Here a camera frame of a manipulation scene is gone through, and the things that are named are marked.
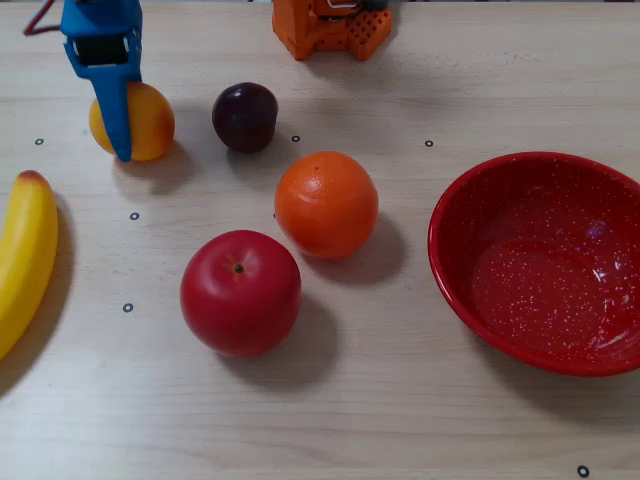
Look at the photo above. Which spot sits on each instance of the yellow orange toy peach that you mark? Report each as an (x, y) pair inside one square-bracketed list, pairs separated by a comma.
[(150, 125)]

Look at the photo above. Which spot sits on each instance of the orange toy fruit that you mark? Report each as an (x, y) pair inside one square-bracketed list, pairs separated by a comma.
[(325, 205)]

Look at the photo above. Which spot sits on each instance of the orange robot base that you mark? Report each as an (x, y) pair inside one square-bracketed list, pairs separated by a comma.
[(372, 30)]

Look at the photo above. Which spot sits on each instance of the yellow toy banana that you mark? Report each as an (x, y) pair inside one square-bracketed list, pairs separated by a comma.
[(25, 250)]

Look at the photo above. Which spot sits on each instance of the red speckled bowl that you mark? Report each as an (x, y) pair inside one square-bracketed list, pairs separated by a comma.
[(525, 300)]

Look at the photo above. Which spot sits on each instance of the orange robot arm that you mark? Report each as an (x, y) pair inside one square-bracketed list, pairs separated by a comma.
[(295, 25)]

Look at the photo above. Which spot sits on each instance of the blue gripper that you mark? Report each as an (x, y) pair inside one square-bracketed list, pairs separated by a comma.
[(101, 50)]

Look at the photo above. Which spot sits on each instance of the red toy apple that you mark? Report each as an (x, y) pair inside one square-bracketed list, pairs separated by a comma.
[(240, 300)]

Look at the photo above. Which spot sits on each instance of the dark purple toy plum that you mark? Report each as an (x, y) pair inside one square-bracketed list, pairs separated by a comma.
[(245, 117)]

